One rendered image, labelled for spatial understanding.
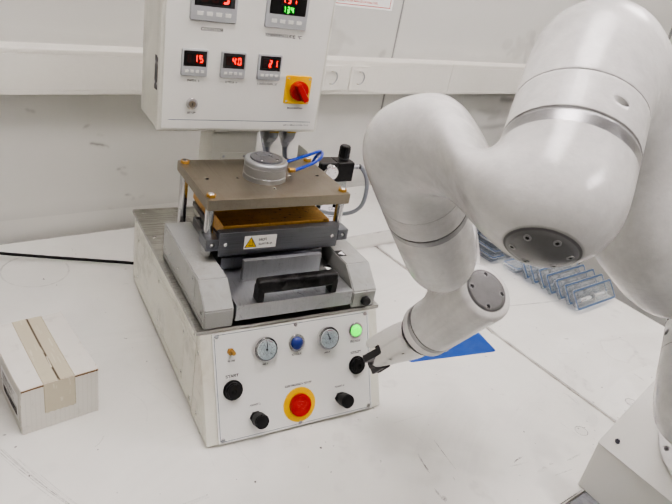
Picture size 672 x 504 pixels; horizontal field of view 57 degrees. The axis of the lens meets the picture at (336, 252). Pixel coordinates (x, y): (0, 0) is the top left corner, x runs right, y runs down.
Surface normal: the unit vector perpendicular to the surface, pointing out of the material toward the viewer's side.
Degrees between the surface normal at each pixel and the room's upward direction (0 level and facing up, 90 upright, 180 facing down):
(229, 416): 65
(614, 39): 38
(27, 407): 88
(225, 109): 90
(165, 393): 0
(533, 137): 49
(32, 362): 1
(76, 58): 90
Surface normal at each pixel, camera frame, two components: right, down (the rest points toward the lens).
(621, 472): -0.82, 0.13
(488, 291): 0.40, -0.44
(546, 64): -0.70, -0.52
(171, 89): 0.47, 0.48
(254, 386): 0.50, 0.07
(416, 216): -0.04, 0.87
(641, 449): -0.47, -0.52
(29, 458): 0.17, -0.87
